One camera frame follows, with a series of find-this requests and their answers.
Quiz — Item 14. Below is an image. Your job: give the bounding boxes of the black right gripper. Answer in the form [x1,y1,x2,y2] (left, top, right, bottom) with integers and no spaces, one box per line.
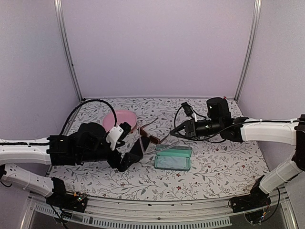
[171,118,223,140]

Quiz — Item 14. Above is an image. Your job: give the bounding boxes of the aluminium frame post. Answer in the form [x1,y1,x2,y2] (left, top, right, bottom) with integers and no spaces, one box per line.
[234,0,262,103]
[54,0,83,101]

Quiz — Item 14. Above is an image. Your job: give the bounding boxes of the left aluminium frame post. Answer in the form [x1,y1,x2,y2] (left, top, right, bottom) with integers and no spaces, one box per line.
[54,0,83,101]

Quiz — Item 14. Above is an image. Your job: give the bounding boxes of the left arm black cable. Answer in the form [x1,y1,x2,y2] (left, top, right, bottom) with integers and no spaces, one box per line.
[59,99,120,136]

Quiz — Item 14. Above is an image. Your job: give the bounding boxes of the front aluminium rail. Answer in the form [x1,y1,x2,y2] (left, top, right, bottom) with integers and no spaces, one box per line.
[21,187,299,229]

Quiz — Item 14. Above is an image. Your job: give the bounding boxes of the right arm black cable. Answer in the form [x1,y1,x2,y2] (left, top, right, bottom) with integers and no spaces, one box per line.
[173,104,241,144]

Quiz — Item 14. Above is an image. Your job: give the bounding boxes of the blue-grey cleaning cloth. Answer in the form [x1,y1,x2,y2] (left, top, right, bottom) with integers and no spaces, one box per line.
[155,157,189,169]

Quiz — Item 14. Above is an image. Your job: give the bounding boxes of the right aluminium frame post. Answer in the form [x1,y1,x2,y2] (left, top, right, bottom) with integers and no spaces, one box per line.
[234,0,262,103]

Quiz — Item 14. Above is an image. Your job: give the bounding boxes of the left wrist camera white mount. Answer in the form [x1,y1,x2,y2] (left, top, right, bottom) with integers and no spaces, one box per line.
[106,122,131,151]

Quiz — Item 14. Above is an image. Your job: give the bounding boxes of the grey case green lining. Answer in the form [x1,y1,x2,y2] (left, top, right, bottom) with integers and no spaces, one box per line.
[154,144,193,171]

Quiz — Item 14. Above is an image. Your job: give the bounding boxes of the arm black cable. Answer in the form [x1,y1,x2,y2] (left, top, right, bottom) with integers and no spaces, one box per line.
[59,99,120,136]
[173,104,241,144]

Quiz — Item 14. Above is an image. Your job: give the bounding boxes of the brown sunglasses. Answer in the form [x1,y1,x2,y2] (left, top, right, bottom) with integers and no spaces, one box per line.
[138,117,170,145]

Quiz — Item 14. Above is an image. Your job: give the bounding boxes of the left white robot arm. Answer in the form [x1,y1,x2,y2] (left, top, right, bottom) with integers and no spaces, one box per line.
[0,123,148,207]

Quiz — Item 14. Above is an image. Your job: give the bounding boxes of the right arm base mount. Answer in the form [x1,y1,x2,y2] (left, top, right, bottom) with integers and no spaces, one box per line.
[228,175,281,225]

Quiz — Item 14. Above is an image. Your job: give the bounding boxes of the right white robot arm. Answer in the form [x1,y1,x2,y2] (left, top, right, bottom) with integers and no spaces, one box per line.
[170,97,305,208]

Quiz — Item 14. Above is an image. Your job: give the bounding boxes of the clear purple glasses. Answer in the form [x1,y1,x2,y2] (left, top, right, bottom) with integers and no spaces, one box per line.
[140,140,180,155]

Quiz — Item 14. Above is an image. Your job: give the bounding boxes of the pink plate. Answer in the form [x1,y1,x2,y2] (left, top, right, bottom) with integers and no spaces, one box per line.
[102,109,137,131]

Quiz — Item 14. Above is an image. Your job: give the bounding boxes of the black glasses case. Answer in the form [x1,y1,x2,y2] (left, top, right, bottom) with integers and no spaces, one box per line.
[130,136,150,159]

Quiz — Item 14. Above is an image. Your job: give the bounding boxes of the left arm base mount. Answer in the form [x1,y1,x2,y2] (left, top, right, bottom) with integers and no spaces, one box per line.
[46,177,88,213]

